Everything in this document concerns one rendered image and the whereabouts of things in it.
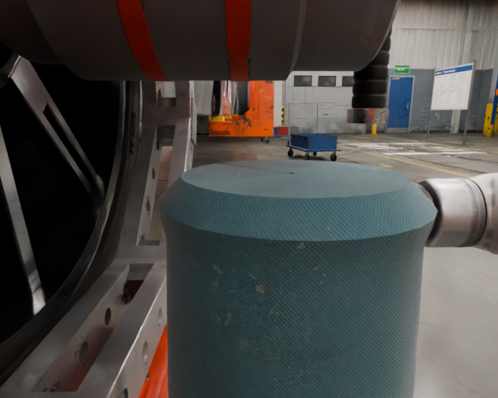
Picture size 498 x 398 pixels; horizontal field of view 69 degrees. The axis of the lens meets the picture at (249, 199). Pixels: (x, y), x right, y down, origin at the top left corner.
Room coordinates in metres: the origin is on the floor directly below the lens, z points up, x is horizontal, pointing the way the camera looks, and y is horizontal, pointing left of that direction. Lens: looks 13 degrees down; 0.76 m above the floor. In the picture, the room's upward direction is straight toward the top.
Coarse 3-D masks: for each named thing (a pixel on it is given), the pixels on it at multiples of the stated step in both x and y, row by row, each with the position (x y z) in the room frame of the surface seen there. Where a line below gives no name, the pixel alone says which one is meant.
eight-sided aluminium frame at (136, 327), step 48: (144, 96) 0.47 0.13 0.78; (192, 96) 0.50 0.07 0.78; (144, 144) 0.44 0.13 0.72; (192, 144) 0.48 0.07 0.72; (144, 192) 0.39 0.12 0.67; (144, 240) 0.36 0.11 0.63; (96, 288) 0.27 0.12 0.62; (144, 288) 0.27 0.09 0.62; (48, 336) 0.21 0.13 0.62; (96, 336) 0.24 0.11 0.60; (144, 336) 0.22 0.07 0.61; (48, 384) 0.17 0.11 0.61; (96, 384) 0.16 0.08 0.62
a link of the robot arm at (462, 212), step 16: (432, 192) 0.44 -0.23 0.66; (448, 192) 0.43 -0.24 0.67; (464, 192) 0.43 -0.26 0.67; (480, 192) 0.43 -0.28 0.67; (448, 208) 0.41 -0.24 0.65; (464, 208) 0.41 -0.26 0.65; (480, 208) 0.41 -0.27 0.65; (432, 224) 0.42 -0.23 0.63; (448, 224) 0.41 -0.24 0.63; (464, 224) 0.41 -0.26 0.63; (480, 224) 0.41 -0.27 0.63; (432, 240) 0.42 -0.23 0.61; (448, 240) 0.42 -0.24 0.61; (464, 240) 0.42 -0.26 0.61
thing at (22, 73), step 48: (0, 48) 0.29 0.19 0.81; (0, 96) 0.29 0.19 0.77; (48, 96) 0.33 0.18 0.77; (96, 96) 0.46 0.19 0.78; (0, 144) 0.26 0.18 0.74; (48, 144) 0.33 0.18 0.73; (96, 144) 0.44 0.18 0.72; (0, 192) 0.25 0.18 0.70; (48, 192) 0.40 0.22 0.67; (96, 192) 0.40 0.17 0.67; (0, 240) 0.26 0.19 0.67; (48, 240) 0.34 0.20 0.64; (96, 240) 0.35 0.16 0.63; (0, 288) 0.28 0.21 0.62; (48, 288) 0.28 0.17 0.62; (0, 336) 0.21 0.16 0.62
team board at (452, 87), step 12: (444, 72) 9.73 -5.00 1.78; (456, 72) 9.28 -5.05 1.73; (468, 72) 8.87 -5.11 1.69; (432, 84) 10.15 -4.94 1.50; (444, 84) 9.67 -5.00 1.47; (456, 84) 9.22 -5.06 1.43; (468, 84) 8.81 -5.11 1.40; (432, 96) 10.10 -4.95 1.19; (444, 96) 9.61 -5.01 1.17; (456, 96) 9.17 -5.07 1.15; (468, 96) 8.76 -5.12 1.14; (432, 108) 10.05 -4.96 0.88; (444, 108) 9.56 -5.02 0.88; (456, 108) 9.11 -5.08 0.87; (468, 108) 8.70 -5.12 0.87
